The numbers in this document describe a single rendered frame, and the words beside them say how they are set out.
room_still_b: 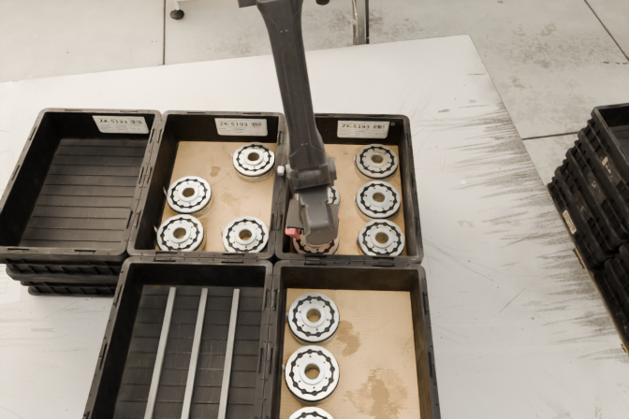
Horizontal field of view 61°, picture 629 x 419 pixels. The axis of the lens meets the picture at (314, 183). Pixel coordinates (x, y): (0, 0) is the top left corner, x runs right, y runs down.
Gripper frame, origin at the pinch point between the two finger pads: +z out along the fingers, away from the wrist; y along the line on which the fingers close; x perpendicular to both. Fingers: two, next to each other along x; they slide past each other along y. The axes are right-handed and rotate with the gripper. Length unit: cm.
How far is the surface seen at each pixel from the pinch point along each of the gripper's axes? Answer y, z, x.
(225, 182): -23.2, 4.5, 14.8
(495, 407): 42, 17, -27
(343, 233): 6.7, 4.2, 4.1
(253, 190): -16.0, 4.4, 13.4
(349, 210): 7.5, 4.2, 10.2
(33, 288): -64, 14, -13
